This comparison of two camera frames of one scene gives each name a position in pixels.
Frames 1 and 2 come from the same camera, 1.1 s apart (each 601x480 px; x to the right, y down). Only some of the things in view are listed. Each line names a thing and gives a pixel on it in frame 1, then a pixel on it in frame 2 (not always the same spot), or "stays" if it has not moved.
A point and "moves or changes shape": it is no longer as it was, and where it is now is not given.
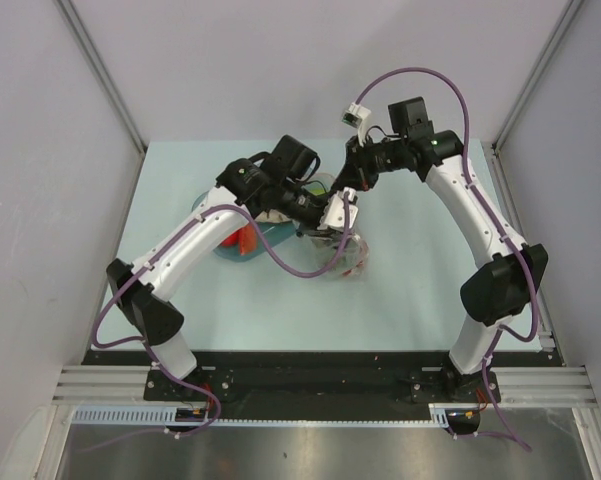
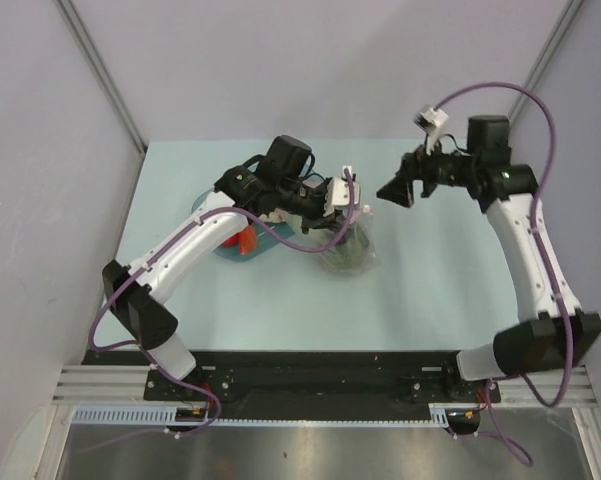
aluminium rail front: (517, 385) stays
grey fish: (274, 217) stays
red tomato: (231, 240) stays
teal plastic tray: (280, 236) stays
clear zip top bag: (319, 248) moves or changes shape
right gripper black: (357, 172) -> (412, 165)
